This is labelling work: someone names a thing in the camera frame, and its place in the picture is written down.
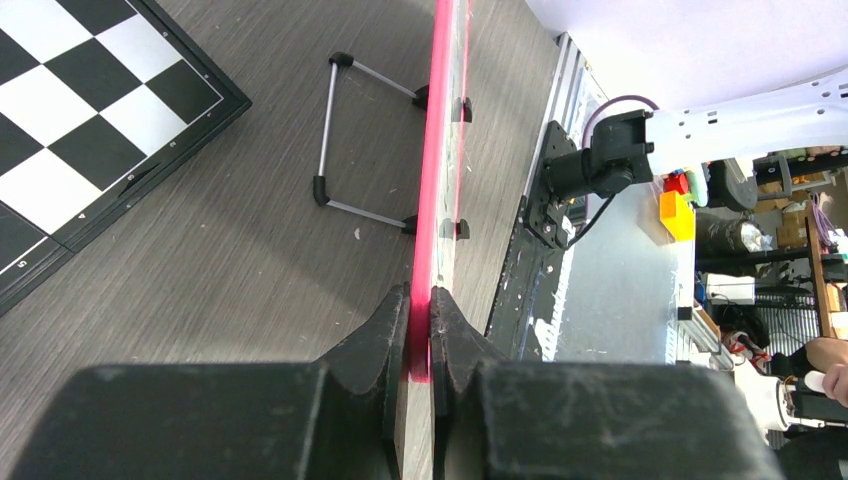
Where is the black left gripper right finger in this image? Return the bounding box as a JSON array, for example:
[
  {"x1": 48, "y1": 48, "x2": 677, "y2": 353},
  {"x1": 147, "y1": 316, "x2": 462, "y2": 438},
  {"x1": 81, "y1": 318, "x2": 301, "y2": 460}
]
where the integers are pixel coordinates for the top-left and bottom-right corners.
[{"x1": 430, "y1": 287, "x2": 782, "y2": 479}]

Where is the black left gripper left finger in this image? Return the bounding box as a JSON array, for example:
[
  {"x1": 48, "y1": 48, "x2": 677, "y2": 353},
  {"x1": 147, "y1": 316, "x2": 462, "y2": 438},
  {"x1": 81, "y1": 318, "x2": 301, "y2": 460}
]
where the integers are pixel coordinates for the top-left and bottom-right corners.
[{"x1": 11, "y1": 285, "x2": 410, "y2": 479}]

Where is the pink framed whiteboard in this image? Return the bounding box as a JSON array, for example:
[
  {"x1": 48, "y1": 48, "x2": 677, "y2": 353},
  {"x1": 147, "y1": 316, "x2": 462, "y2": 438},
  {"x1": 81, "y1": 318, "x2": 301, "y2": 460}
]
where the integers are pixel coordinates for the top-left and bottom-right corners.
[{"x1": 406, "y1": 1, "x2": 472, "y2": 383}]

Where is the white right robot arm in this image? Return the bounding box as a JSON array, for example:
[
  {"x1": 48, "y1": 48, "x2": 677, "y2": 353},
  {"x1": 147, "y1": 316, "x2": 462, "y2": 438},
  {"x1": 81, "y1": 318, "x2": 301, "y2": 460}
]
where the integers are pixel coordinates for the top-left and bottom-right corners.
[{"x1": 540, "y1": 68, "x2": 847, "y2": 200}]

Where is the black whiteboard stand foot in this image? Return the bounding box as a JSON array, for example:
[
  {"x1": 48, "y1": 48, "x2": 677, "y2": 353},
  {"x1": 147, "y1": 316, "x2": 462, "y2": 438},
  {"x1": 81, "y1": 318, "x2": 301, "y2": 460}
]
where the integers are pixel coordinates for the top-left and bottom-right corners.
[
  {"x1": 451, "y1": 97, "x2": 473, "y2": 123},
  {"x1": 439, "y1": 218, "x2": 470, "y2": 241}
]

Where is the person's hand in background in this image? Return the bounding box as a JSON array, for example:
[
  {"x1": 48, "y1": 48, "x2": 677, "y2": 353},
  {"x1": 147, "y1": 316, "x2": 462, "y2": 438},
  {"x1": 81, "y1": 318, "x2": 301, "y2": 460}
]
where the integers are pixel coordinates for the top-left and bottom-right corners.
[{"x1": 822, "y1": 364, "x2": 848, "y2": 407}]

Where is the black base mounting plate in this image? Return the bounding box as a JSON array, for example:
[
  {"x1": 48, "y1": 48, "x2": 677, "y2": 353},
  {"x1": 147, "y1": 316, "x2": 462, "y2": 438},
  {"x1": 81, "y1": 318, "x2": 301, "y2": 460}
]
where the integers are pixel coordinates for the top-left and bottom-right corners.
[{"x1": 485, "y1": 120, "x2": 586, "y2": 362}]

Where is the orange block in background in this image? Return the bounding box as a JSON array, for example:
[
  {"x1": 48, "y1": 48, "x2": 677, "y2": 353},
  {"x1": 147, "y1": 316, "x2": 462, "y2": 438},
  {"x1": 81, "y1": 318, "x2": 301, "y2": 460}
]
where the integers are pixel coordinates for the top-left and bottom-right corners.
[{"x1": 659, "y1": 191, "x2": 696, "y2": 242}]

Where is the black white checkerboard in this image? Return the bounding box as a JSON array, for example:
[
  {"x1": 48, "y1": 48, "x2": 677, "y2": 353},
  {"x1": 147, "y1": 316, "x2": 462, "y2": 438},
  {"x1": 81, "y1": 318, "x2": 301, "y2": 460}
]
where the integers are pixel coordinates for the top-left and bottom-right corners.
[{"x1": 1, "y1": 0, "x2": 251, "y2": 310}]

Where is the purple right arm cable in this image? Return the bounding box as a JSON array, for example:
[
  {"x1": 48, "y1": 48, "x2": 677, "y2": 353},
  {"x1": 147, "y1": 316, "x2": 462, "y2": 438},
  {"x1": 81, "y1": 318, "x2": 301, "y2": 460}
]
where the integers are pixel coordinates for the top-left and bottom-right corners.
[{"x1": 581, "y1": 94, "x2": 661, "y2": 150}]

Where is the metal whiteboard stand wire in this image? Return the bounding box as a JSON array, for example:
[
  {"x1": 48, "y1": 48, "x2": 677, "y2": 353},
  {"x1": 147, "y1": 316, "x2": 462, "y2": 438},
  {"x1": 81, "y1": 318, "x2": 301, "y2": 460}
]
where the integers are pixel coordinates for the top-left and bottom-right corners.
[{"x1": 312, "y1": 51, "x2": 431, "y2": 236}]

